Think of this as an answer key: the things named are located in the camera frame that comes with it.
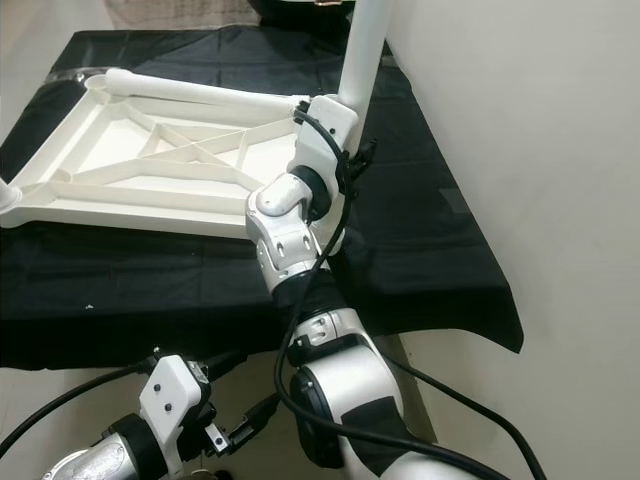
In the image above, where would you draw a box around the white plastic table leg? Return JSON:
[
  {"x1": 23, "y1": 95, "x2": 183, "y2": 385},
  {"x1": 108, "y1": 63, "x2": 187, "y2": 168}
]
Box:
[
  {"x1": 105, "y1": 68, "x2": 311, "y2": 109},
  {"x1": 338, "y1": 0, "x2": 391, "y2": 113}
]

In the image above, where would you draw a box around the black round basin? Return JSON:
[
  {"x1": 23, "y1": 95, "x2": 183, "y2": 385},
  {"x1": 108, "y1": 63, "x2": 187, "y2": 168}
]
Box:
[{"x1": 250, "y1": 0, "x2": 361, "y2": 26}]

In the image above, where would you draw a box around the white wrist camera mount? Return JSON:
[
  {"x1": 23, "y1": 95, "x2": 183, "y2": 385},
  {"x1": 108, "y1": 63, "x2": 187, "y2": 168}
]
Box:
[
  {"x1": 138, "y1": 352, "x2": 211, "y2": 446},
  {"x1": 285, "y1": 95, "x2": 361, "y2": 181}
]

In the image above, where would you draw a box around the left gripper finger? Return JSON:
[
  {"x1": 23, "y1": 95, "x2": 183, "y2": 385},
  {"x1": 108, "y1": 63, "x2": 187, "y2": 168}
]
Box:
[
  {"x1": 228, "y1": 392, "x2": 281, "y2": 443},
  {"x1": 188, "y1": 350, "x2": 247, "y2": 377}
]

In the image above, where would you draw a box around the beige covered bench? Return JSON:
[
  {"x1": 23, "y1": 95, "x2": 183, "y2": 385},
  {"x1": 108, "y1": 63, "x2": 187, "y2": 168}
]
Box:
[{"x1": 105, "y1": 0, "x2": 261, "y2": 29}]

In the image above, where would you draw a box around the cream plastic table top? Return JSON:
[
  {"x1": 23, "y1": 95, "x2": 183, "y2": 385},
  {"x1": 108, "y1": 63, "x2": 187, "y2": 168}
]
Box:
[{"x1": 0, "y1": 68, "x2": 346, "y2": 241}]

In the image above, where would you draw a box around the black tablecloth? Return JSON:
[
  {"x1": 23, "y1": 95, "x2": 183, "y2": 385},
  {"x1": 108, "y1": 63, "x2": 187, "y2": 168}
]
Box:
[{"x1": 0, "y1": 28, "x2": 526, "y2": 373}]

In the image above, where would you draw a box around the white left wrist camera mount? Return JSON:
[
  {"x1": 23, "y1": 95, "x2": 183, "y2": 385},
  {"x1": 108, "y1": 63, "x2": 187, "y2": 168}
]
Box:
[{"x1": 138, "y1": 352, "x2": 211, "y2": 446}]

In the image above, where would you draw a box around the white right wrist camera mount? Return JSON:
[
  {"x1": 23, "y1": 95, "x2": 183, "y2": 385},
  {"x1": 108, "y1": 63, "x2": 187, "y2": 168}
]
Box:
[{"x1": 285, "y1": 95, "x2": 361, "y2": 181}]

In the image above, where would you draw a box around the clear plastic bag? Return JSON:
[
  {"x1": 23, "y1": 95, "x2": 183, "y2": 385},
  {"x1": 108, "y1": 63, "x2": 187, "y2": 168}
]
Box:
[{"x1": 60, "y1": 68, "x2": 111, "y2": 83}]

